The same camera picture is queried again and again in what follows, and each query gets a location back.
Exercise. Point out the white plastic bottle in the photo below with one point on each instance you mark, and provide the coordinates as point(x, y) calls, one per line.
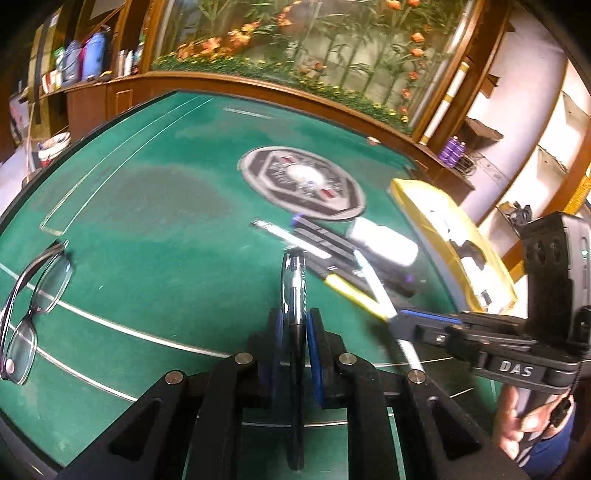
point(388, 242)

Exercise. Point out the black pen white print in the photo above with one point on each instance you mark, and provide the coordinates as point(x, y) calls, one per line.
point(295, 295)

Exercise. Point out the red white small box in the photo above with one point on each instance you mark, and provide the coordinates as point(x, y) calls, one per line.
point(51, 81)

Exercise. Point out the curved wooden wall shelf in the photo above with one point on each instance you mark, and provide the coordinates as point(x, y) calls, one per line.
point(561, 184)

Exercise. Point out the black item on shelf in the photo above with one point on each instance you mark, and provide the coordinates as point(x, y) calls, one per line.
point(515, 214)

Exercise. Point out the person's blue clothing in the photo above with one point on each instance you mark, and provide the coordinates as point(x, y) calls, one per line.
point(549, 457)

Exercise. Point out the silver black pen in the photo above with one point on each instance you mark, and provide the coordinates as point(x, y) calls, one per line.
point(291, 237)

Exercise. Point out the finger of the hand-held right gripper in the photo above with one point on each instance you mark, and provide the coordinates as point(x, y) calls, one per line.
point(434, 318)
point(466, 348)

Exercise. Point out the white paper roll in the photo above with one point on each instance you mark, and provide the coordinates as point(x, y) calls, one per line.
point(445, 104)

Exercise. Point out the gold white box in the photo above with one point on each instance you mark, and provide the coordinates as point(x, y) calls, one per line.
point(425, 203)

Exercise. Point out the grey blue jug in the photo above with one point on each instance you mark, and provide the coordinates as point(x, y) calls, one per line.
point(71, 64)

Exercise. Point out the bamboo flower wall mural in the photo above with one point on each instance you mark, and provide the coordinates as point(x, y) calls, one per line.
point(323, 41)

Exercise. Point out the yellow highlighter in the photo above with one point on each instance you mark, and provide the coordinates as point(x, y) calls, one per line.
point(353, 295)

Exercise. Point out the white red bucket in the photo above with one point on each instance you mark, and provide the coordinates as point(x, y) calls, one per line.
point(53, 150)

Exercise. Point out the round table control panel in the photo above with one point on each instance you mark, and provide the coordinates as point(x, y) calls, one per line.
point(277, 189)

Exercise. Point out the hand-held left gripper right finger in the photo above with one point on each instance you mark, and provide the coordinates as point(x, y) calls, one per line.
point(315, 357)

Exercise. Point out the black frame eyeglasses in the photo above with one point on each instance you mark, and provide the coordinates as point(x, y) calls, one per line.
point(48, 288)

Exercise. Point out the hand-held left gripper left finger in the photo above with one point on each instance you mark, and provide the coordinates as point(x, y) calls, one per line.
point(277, 353)

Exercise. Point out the wooden cabinet ledge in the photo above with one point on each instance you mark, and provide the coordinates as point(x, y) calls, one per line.
point(258, 85)

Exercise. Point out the white spray bottles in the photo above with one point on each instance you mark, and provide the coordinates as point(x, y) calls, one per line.
point(127, 62)

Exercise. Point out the person's right hand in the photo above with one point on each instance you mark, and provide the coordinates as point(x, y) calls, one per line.
point(512, 429)

